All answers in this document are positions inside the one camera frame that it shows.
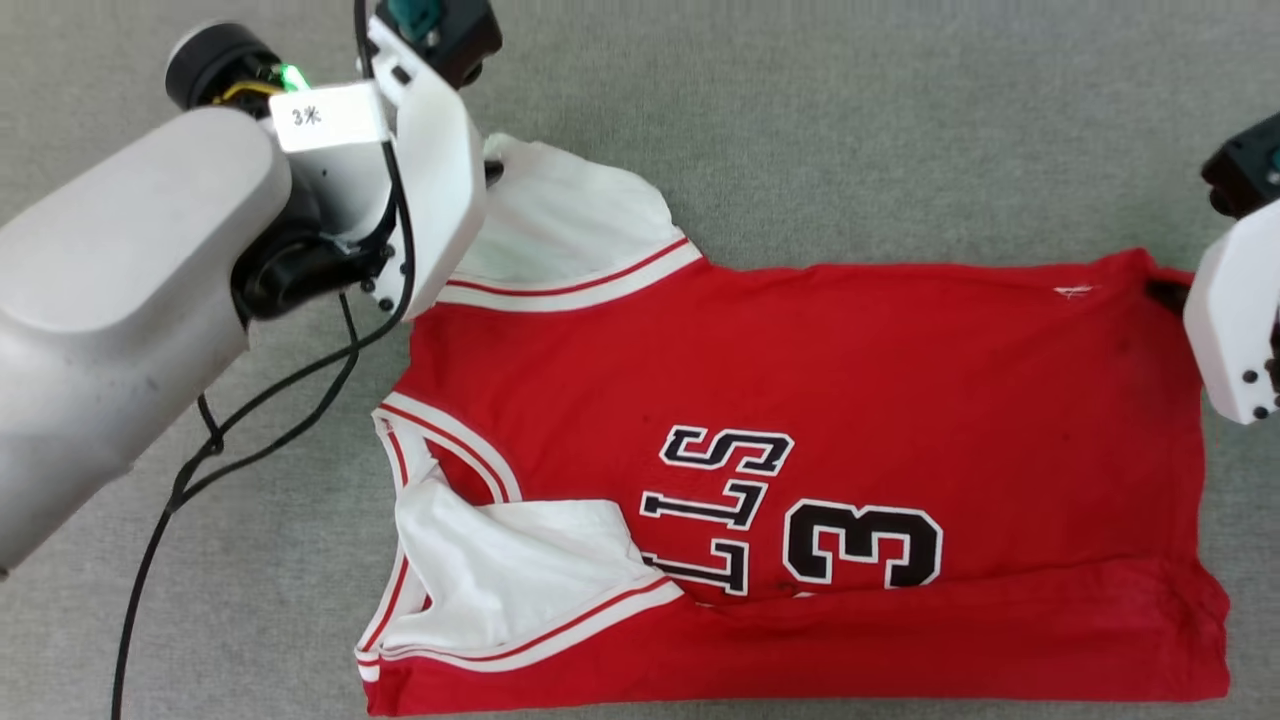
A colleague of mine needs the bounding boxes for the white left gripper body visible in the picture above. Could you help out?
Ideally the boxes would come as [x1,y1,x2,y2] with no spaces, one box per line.
[365,20,489,322]

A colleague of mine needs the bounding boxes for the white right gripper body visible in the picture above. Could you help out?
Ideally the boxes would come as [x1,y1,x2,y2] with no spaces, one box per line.
[1183,200,1280,426]

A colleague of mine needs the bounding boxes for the red white basketball jersey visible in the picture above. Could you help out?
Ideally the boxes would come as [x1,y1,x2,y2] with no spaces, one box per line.
[355,133,1232,718]

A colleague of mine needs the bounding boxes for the white paper label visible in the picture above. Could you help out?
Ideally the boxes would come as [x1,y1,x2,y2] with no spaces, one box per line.
[270,83,391,153]

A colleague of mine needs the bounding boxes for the teal cable plug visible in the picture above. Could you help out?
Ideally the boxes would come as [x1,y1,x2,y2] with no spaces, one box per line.
[385,0,443,47]

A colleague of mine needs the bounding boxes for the thin black cable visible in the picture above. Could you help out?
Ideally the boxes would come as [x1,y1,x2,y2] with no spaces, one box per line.
[110,0,417,720]
[170,293,361,511]

